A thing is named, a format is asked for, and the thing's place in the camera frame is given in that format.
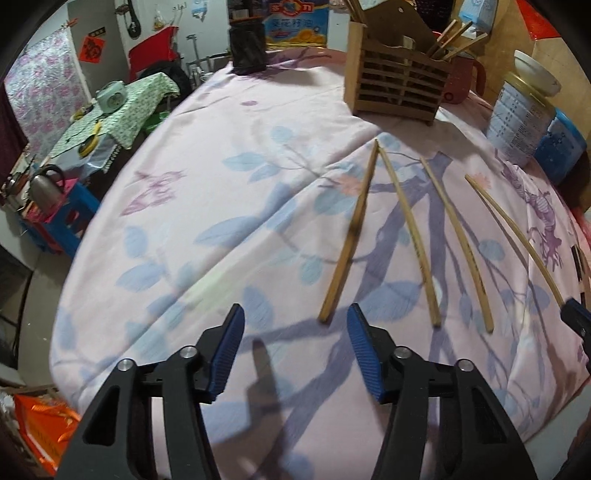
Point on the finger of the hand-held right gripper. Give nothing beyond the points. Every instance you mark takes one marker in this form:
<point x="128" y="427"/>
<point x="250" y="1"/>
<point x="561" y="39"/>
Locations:
<point x="577" y="316"/>

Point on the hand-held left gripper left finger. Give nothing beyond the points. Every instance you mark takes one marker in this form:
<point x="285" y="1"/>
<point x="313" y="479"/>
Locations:
<point x="228" y="350"/>

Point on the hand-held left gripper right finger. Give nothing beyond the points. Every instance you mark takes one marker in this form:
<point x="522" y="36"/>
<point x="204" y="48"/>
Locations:
<point x="364" y="355"/>

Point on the wooden chopstick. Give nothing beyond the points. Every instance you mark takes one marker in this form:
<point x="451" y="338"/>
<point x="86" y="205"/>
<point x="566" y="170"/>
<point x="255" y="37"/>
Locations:
<point x="353" y="230"/>
<point x="455" y="40"/>
<point x="413" y="235"/>
<point x="354" y="10"/>
<point x="468" y="45"/>
<point x="443" y="37"/>
<point x="521" y="234"/>
<point x="457" y="230"/>

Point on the wooden utensil holder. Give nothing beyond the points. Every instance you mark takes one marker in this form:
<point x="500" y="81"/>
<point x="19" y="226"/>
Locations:
<point x="397" y="83"/>

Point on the pink floral tablecloth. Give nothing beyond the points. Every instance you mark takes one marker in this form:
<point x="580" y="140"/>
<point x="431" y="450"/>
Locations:
<point x="231" y="207"/>

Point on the blue-lid canister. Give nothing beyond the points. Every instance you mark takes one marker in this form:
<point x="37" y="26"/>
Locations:
<point x="561" y="147"/>

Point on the gold-lid tin can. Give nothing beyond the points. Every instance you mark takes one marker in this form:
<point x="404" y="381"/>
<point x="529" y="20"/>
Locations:
<point x="519" y="124"/>

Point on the orange foil packet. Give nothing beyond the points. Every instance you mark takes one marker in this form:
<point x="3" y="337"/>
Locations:
<point x="44" y="434"/>

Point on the blue plastic stool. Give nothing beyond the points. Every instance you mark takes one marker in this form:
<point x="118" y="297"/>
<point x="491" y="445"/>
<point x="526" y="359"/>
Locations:
<point x="62" y="226"/>

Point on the metal kettle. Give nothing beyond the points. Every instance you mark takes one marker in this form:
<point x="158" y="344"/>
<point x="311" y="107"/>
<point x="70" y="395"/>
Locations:
<point x="46" y="189"/>

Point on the white ceramic bowl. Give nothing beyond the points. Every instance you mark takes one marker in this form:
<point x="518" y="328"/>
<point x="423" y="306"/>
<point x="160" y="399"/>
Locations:
<point x="538" y="71"/>

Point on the green floral table cover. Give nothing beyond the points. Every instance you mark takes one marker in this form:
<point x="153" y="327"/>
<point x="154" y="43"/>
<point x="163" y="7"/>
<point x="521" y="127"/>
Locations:
<point x="129" y="110"/>

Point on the red mug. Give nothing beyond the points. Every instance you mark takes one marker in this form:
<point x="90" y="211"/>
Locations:
<point x="466" y="78"/>

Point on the mint green appliance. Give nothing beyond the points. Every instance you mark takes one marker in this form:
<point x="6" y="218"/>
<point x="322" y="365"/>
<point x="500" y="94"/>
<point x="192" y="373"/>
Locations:
<point x="109" y="98"/>

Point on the red paper decoration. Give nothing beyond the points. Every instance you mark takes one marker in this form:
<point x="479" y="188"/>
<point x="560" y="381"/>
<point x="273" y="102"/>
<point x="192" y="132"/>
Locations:
<point x="549" y="21"/>

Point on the dark red curtain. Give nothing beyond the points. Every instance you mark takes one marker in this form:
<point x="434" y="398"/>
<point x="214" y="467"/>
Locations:
<point x="9" y="138"/>

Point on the red cloth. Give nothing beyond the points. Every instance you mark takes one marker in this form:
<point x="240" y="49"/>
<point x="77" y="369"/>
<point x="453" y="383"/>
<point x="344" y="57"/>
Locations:
<point x="152" y="50"/>

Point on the blue plastic bag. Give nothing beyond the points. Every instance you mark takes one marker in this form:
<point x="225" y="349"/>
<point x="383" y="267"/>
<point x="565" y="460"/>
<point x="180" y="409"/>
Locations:
<point x="478" y="14"/>

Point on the pink floral curtain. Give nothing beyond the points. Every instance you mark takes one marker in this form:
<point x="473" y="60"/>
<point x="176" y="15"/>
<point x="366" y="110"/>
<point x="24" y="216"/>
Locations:
<point x="44" y="87"/>

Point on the red paper door sign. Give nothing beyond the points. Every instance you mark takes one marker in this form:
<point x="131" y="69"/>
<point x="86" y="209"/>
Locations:
<point x="91" y="50"/>

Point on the yellow cooking oil bottle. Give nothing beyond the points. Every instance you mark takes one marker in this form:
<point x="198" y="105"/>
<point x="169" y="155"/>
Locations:
<point x="295" y="25"/>

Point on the black hanging item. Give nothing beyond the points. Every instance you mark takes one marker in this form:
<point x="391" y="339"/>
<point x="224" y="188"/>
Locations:
<point x="132" y="21"/>

